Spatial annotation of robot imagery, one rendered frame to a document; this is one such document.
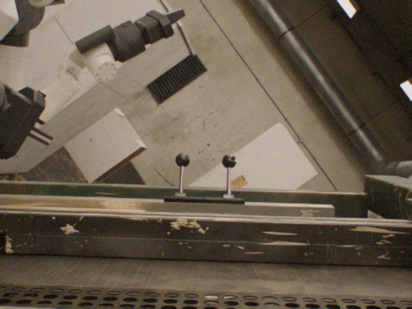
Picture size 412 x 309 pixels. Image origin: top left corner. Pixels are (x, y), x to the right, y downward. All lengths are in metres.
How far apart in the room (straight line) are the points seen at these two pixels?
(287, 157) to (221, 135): 4.50
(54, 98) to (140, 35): 0.26
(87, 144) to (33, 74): 2.70
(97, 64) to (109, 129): 5.06
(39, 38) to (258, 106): 6.09
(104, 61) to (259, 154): 3.76
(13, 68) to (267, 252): 0.78
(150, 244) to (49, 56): 3.00
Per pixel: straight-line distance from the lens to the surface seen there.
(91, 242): 0.96
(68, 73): 1.46
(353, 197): 1.65
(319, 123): 9.54
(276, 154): 5.04
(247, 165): 5.03
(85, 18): 3.84
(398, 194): 1.42
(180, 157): 1.41
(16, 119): 0.91
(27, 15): 1.39
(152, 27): 1.42
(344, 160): 9.57
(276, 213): 1.37
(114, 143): 6.39
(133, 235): 0.94
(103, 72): 1.39
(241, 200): 1.36
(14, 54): 1.41
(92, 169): 6.45
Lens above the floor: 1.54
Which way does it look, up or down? 3 degrees down
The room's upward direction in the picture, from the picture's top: 55 degrees clockwise
